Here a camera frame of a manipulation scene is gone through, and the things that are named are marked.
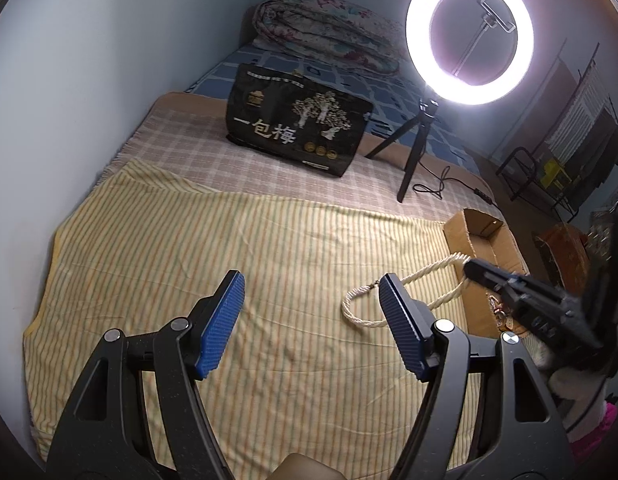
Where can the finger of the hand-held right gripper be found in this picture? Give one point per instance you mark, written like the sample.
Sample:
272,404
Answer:
516,302
489,272

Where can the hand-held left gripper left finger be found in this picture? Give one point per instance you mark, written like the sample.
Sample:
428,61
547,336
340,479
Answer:
221,330

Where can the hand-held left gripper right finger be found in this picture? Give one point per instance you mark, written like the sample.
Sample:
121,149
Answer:
399,325

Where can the cardboard box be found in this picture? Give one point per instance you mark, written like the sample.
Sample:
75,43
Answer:
469,240

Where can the person's right forearm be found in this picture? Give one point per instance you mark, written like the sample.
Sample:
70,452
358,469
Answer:
579,400

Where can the orange box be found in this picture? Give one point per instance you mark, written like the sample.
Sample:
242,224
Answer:
564,255

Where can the yellow striped cloth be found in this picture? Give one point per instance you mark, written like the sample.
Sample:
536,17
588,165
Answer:
214,240

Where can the black metal rack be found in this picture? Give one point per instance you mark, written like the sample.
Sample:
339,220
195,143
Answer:
519,170

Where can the yellow packet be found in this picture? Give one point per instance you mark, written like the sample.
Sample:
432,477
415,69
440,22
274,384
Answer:
554,175

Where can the black tripod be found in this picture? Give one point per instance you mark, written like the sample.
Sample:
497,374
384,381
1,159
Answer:
414,150

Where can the brown door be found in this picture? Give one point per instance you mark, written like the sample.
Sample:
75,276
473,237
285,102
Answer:
534,110

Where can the beige checkered blanket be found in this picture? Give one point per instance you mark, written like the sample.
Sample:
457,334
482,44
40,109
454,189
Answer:
189,150

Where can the black printed bag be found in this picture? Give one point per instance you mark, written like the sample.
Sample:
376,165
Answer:
289,115

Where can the phone clamp holder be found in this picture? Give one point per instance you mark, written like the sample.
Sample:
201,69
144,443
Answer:
494,15

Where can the folded floral quilt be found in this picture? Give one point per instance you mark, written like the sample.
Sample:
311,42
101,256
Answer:
319,30

